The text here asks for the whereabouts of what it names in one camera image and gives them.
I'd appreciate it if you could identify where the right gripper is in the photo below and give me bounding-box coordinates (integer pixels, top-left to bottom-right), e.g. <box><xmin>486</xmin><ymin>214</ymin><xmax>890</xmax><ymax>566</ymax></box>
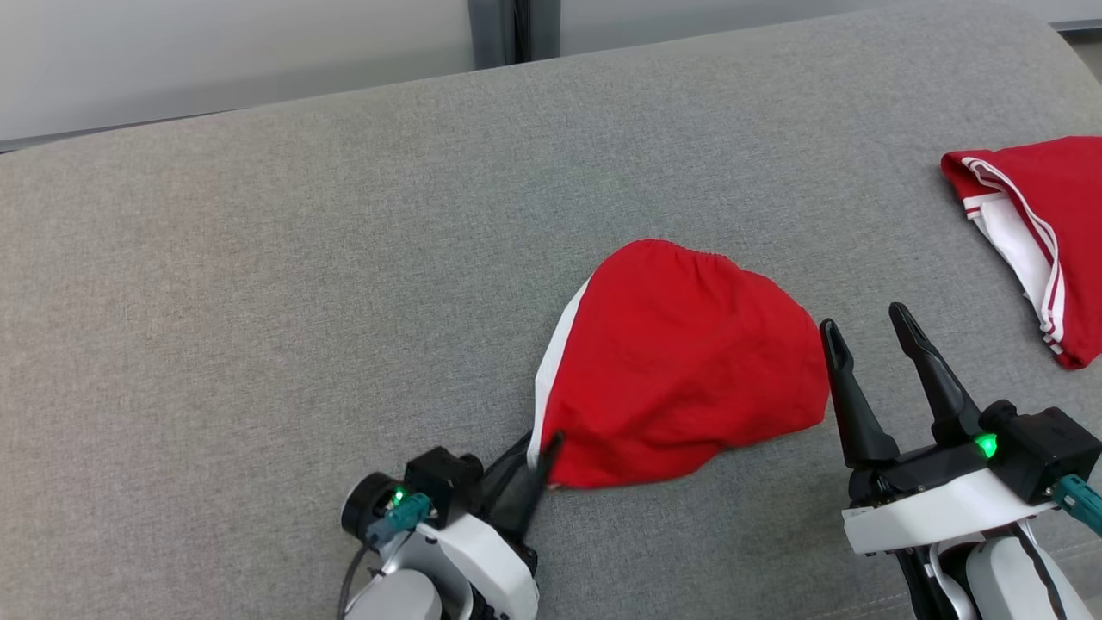
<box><xmin>818</xmin><ymin>301</ymin><xmax>1064</xmax><ymax>556</ymax></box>

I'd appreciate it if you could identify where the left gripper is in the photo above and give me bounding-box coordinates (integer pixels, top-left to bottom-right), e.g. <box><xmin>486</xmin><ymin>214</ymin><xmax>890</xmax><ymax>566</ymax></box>
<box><xmin>413</xmin><ymin>429</ymin><xmax>566</xmax><ymax>620</ymax></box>

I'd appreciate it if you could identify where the red shorts white stripe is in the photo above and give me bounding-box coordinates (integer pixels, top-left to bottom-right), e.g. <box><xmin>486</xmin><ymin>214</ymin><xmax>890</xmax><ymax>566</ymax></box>
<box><xmin>527</xmin><ymin>239</ymin><xmax>832</xmax><ymax>490</ymax></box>

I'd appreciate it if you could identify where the red white basketball jersey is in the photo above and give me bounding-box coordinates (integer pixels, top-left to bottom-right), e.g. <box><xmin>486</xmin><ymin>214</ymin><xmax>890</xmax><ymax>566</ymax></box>
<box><xmin>940</xmin><ymin>135</ymin><xmax>1102</xmax><ymax>371</ymax></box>

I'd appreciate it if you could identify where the right camera cable teal plug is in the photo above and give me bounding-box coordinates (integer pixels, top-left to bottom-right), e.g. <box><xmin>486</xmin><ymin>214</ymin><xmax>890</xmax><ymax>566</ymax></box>
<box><xmin>1050</xmin><ymin>474</ymin><xmax>1102</xmax><ymax>536</ymax></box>

